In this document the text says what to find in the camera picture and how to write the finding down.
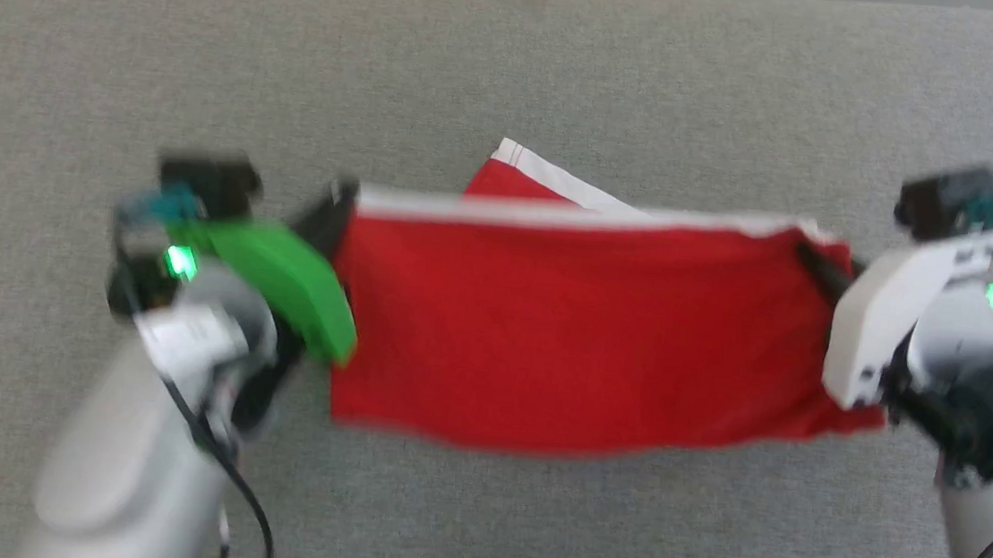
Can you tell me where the grey fabric sofa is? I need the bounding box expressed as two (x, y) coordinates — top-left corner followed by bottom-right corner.
(0, 0), (993, 558)

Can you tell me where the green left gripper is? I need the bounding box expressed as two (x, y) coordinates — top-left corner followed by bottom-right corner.
(181, 165), (372, 369)

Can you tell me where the red garment with white trim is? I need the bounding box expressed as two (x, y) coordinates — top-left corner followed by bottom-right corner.
(319, 123), (910, 487)

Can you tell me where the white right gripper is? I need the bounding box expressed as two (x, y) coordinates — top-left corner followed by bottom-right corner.
(779, 215), (993, 424)

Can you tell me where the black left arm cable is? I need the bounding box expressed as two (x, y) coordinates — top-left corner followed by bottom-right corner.
(84, 178), (307, 558)

